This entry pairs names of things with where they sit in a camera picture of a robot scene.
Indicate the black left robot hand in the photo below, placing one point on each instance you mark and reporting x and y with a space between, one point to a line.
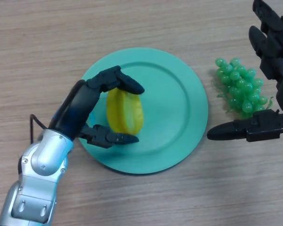
77 108

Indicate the yellow starfruit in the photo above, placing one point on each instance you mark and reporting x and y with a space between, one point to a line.
122 113

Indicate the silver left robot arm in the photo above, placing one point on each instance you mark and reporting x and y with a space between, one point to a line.
42 160

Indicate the green grape bunch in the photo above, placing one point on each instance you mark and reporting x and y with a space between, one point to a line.
240 91

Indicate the green round plate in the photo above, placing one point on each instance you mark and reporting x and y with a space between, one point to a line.
169 106

